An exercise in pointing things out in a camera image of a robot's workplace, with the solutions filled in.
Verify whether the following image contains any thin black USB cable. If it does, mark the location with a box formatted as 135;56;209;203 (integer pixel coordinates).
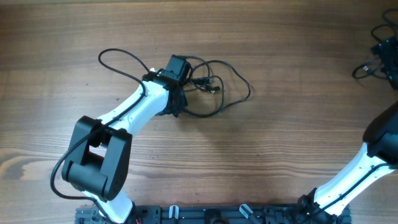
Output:
351;8;398;80

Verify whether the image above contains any thick black cable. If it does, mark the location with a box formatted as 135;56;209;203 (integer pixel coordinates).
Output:
180;55;252;119

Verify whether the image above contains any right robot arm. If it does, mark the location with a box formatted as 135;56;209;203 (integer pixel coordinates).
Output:
295;103;397;223

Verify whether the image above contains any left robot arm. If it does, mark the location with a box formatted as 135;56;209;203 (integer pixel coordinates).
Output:
60;55;190;223

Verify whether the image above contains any left camera cable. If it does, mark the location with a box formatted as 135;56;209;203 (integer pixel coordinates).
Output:
49;48;152;224

